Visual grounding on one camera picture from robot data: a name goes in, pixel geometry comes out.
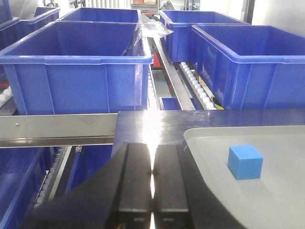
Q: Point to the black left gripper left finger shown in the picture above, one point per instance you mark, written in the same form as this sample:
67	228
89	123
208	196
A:
118	196

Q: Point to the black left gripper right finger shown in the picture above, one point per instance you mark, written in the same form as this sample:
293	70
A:
182	198

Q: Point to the blue foam cube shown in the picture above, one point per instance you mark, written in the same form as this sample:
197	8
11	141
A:
245	162

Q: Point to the blue bin lower middle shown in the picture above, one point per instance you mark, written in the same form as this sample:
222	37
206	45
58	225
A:
86	163

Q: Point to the blue bin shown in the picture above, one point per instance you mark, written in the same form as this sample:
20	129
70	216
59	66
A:
79	67
178	44
86	163
103	15
22	172
15	29
251	66

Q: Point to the grey plastic tray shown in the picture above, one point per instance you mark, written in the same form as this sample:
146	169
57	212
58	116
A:
276	200

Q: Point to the blue bin lower left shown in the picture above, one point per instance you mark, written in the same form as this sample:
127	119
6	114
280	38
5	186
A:
22	172

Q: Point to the white roller track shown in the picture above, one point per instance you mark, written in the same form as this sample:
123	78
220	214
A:
200	92

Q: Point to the blue bin front left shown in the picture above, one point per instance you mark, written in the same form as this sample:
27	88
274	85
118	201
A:
79	67

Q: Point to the blue bin front right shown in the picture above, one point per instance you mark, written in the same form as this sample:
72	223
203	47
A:
251	66

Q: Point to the blue bin rear right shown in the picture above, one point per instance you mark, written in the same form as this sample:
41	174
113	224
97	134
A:
178	44

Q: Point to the clear plastic bag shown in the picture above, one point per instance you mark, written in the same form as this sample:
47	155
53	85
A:
145	28

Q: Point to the blue bin rear left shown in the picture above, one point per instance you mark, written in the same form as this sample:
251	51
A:
103	15

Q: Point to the blue bin far left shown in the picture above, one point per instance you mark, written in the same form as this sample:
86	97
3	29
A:
15	29

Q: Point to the steel shelf front rail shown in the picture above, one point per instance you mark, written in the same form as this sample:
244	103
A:
57	130

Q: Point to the steel divider rail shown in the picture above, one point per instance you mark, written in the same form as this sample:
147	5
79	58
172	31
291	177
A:
174	78

